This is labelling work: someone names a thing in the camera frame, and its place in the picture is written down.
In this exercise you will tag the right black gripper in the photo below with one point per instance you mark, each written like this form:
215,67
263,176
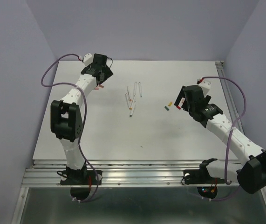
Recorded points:
181,94

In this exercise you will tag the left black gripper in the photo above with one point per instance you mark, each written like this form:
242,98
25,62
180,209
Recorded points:
108,73

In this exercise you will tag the red marker pen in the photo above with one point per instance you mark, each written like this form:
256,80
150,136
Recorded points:
127,99

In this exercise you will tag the blue marker pen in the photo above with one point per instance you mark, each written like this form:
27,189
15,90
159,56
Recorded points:
135,88

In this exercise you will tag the long white green-tip pen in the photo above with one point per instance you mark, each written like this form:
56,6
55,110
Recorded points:
132,108

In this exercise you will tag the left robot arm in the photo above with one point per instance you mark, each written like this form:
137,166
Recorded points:
66,121

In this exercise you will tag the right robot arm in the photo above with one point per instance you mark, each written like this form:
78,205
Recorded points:
250,172

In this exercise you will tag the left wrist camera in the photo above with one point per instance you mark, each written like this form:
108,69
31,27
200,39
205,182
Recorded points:
88,59

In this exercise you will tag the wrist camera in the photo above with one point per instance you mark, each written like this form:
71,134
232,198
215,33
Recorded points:
88,59
205,86

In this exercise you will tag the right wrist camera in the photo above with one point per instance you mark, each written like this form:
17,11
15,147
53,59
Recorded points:
205,86

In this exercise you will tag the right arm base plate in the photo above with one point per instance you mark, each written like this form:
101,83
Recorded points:
197,176

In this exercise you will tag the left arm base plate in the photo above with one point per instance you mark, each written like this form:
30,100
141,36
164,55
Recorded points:
78,177

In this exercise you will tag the aluminium front rail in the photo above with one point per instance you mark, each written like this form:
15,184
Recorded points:
154,173

